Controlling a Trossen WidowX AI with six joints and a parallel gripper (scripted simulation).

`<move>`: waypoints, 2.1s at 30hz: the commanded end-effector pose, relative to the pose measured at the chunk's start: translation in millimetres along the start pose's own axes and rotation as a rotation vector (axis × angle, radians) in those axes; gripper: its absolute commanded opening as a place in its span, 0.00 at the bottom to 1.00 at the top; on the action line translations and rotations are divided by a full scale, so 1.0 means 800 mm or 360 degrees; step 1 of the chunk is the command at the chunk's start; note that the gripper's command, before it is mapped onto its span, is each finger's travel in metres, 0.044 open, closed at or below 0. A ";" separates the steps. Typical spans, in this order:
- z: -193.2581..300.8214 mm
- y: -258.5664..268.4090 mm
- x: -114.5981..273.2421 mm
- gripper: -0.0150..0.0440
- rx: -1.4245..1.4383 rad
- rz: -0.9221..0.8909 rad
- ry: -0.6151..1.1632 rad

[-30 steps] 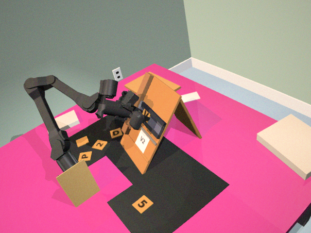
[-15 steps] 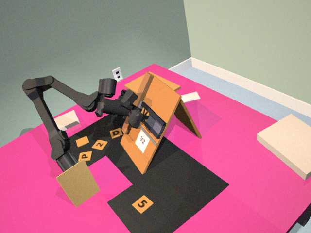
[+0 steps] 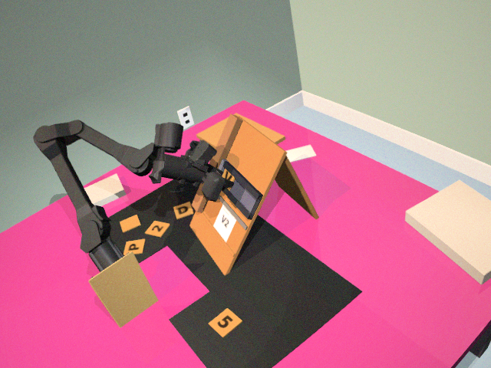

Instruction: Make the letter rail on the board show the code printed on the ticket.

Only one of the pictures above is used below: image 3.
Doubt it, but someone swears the cream flat rectangular card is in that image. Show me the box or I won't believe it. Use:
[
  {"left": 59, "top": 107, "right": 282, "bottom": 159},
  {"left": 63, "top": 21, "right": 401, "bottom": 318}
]
[{"left": 286, "top": 144, "right": 316, "bottom": 163}]

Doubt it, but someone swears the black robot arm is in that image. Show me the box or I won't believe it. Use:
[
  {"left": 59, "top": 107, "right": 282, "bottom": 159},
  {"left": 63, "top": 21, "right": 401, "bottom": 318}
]
[{"left": 33, "top": 120, "right": 217, "bottom": 272}]

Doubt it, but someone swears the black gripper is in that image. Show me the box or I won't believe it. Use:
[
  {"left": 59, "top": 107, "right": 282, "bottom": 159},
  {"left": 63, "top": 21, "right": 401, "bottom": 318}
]
[{"left": 176, "top": 148, "right": 234, "bottom": 202}]

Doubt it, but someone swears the white paper ticket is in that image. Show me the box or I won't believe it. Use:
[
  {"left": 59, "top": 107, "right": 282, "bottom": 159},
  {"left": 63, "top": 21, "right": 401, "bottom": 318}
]
[{"left": 213, "top": 204, "right": 236, "bottom": 243}]

